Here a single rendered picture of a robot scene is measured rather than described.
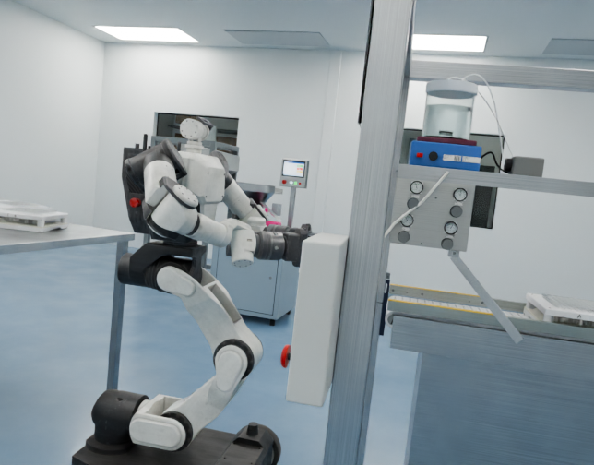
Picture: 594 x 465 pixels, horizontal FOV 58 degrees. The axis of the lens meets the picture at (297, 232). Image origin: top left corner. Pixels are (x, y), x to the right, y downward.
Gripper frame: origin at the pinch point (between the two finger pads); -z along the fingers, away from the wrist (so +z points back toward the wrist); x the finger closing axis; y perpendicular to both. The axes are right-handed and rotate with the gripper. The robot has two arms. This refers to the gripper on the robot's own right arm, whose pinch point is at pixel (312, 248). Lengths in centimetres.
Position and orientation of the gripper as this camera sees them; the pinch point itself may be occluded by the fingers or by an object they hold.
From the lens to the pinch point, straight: 167.8
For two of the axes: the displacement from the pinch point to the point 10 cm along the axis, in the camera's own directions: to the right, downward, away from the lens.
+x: -1.0, 9.9, 0.9
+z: -9.3, -0.6, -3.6
